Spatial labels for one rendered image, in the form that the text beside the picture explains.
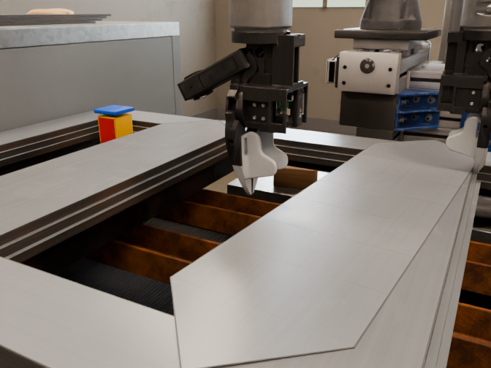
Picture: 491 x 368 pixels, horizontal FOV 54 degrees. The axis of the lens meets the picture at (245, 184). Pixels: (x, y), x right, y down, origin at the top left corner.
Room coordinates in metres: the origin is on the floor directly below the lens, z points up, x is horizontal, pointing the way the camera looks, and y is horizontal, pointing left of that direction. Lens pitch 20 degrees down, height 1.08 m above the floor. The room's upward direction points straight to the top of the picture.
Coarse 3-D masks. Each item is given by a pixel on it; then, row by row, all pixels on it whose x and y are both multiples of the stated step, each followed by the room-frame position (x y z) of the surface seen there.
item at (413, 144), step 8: (384, 144) 0.85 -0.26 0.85; (392, 144) 0.85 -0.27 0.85; (400, 144) 0.85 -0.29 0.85; (408, 144) 0.85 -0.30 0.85; (416, 144) 0.85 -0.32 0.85; (424, 144) 0.85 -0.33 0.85; (432, 144) 0.85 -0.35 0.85; (440, 152) 0.80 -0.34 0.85; (448, 152) 0.80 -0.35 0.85; (456, 152) 0.80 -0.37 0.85
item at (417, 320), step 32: (96, 128) 1.05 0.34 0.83; (0, 160) 0.83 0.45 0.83; (192, 160) 0.80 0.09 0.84; (320, 160) 0.84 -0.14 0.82; (128, 192) 0.65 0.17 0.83; (32, 224) 0.51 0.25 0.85; (64, 224) 0.54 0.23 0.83; (448, 224) 0.50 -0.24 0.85; (32, 256) 0.49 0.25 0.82; (416, 256) 0.43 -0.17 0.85; (448, 256) 0.43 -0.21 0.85; (416, 288) 0.37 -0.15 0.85; (448, 288) 0.39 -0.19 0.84; (384, 320) 0.32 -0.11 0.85; (416, 320) 0.32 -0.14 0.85; (448, 320) 0.35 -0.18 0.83; (0, 352) 0.29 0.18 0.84; (352, 352) 0.28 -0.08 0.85; (384, 352) 0.28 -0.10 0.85; (416, 352) 0.28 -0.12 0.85; (448, 352) 0.31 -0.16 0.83
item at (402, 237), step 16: (288, 208) 0.55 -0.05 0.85; (304, 208) 0.55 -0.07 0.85; (320, 208) 0.55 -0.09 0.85; (336, 208) 0.55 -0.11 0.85; (304, 224) 0.50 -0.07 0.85; (320, 224) 0.50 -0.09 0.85; (336, 224) 0.50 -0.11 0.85; (352, 224) 0.50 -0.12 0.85; (368, 224) 0.50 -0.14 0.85; (384, 224) 0.50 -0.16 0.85; (400, 224) 0.50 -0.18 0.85; (352, 240) 0.46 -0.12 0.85; (368, 240) 0.46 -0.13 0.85; (384, 240) 0.46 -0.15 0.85; (400, 240) 0.46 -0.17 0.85; (416, 240) 0.46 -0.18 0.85
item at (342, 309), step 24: (192, 264) 0.41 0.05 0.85; (216, 264) 0.41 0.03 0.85; (240, 264) 0.41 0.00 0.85; (264, 264) 0.41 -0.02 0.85; (288, 264) 0.41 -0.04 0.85; (216, 288) 0.37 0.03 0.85; (240, 288) 0.37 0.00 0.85; (264, 288) 0.37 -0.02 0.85; (288, 288) 0.37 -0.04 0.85; (312, 288) 0.37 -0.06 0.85; (336, 288) 0.37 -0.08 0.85; (360, 288) 0.37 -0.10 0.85; (288, 312) 0.33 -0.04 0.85; (312, 312) 0.33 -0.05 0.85; (336, 312) 0.33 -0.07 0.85; (360, 312) 0.33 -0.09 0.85; (336, 336) 0.30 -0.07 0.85; (360, 336) 0.30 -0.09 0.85
